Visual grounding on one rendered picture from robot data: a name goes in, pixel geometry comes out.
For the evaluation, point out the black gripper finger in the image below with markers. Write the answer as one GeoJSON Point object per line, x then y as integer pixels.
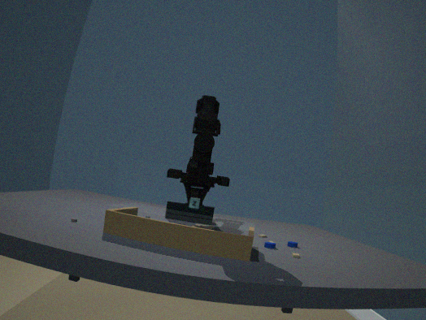
{"type": "Point", "coordinates": [187, 189]}
{"type": "Point", "coordinates": [204, 192]}

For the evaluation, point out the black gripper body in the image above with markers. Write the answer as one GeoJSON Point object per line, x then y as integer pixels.
{"type": "Point", "coordinates": [220, 180]}

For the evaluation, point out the teal cube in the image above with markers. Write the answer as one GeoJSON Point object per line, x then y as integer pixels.
{"type": "Point", "coordinates": [194, 203]}

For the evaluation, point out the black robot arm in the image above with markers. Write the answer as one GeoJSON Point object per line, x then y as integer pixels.
{"type": "Point", "coordinates": [205, 125]}

